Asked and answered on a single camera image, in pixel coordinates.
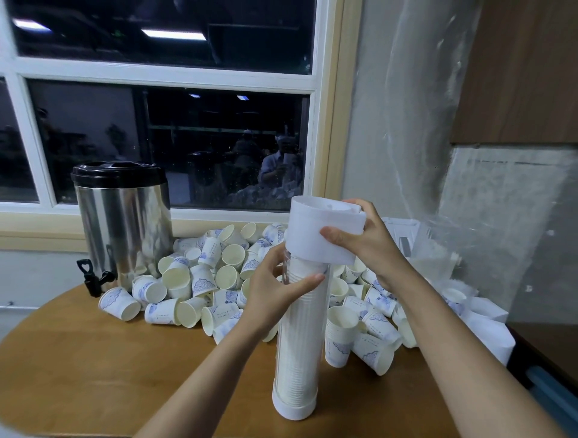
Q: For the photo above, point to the person's left hand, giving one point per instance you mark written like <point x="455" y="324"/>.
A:
<point x="271" y="302"/>

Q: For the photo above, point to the person's right hand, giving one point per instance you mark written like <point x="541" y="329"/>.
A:
<point x="375" y="244"/>

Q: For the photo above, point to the nested stack of paper cups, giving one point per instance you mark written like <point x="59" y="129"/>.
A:
<point x="300" y="352"/>

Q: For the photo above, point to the white tube cap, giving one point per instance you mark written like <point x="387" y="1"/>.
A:
<point x="312" y="230"/>

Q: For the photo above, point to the clear plastic cup dispenser tube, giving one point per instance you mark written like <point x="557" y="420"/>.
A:
<point x="303" y="361"/>

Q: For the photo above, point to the pile of paper cups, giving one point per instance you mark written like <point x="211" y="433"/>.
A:
<point x="194" y="271"/>

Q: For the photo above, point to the person's right forearm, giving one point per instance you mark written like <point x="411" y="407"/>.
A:
<point x="470" y="361"/>

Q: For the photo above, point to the person's left forearm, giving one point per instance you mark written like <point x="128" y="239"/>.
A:
<point x="203" y="388"/>

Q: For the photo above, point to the white plastic lid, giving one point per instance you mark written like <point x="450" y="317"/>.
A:
<point x="402" y="236"/>

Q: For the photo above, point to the clear plastic bag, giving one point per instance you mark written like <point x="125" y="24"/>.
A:
<point x="506" y="226"/>

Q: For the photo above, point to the stainless steel water dispenser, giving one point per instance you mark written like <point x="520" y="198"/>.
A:
<point x="126" y="226"/>

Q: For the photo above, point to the dark wooden side counter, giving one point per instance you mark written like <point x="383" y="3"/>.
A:
<point x="551" y="347"/>

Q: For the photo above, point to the white framed window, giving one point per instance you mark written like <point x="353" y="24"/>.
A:
<point x="181" y="117"/>

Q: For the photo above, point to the blue bin with tan rim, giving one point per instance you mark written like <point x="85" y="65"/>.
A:
<point x="555" y="402"/>

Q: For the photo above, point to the brown wooden wall cabinet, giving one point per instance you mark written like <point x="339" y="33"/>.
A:
<point x="519" y="68"/>

